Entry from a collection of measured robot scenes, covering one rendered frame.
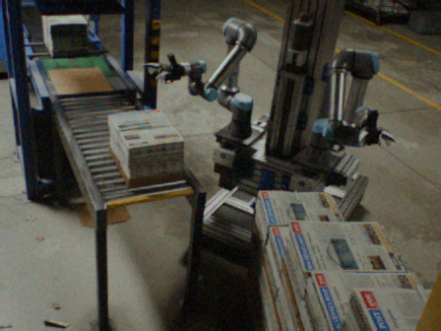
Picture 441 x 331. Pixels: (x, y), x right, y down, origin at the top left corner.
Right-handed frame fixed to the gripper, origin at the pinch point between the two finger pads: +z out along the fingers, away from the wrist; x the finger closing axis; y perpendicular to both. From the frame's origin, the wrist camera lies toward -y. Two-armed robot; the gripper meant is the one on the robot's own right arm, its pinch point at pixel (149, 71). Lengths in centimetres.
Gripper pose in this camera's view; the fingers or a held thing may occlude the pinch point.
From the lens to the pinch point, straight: 279.5
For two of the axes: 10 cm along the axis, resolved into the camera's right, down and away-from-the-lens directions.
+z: -8.1, 2.3, -5.4
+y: -1.7, 7.9, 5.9
